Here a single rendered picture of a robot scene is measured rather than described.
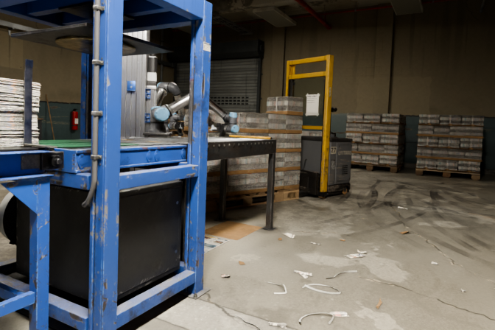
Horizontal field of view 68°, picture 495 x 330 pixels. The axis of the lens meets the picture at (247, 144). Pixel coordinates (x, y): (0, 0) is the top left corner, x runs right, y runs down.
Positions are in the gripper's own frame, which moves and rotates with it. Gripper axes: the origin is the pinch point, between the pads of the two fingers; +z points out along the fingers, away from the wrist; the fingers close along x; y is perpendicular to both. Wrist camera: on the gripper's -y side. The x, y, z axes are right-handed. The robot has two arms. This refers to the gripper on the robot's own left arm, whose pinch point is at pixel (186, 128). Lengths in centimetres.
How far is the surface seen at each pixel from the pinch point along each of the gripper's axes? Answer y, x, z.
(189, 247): -60, -112, 188
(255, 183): -59, 65, 46
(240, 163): -36, 42, 46
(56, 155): -8, -181, 199
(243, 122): 9, 54, 34
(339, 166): -45, 205, 63
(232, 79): 152, 521, -572
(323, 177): -57, 167, 66
